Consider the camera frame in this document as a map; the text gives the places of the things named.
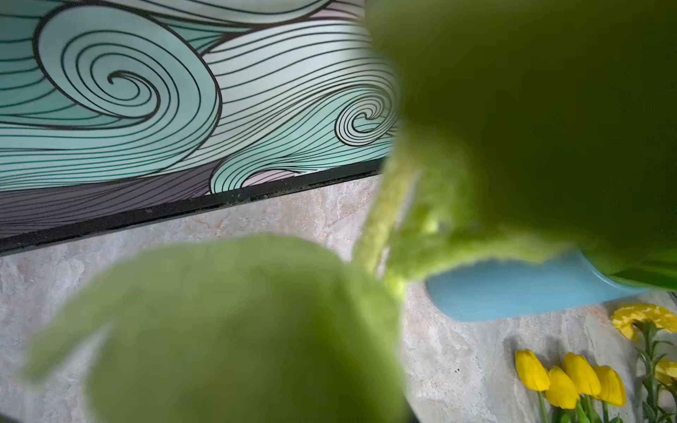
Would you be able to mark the teal ceramic vase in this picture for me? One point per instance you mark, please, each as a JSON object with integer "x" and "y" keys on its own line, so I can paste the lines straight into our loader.
{"x": 497, "y": 289}

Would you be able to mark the yellow carnation flower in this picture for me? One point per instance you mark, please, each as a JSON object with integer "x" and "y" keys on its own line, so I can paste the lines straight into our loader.
{"x": 644, "y": 324}
{"x": 666, "y": 374}

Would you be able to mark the yellow tulip single stem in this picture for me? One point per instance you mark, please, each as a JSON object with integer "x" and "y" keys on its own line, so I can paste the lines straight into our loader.
{"x": 534, "y": 376}

